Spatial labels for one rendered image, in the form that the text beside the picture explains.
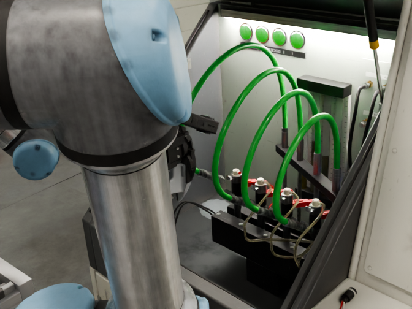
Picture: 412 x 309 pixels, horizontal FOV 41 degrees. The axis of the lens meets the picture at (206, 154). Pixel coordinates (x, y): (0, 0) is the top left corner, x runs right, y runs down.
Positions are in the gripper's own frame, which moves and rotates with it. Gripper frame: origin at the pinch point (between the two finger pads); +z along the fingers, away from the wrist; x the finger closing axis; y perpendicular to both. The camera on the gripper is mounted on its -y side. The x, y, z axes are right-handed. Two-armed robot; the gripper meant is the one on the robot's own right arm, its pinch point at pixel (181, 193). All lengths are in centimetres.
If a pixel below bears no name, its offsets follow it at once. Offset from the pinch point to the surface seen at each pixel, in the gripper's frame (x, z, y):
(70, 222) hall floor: -192, 121, -76
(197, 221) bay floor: -35, 38, -36
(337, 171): 12.8, 5.4, -36.4
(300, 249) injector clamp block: 9.9, 22.9, -26.6
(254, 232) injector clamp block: -3.0, 22.9, -25.3
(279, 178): 12.5, -1.1, -15.5
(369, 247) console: 27.0, 15.0, -27.0
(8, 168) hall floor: -294, 121, -88
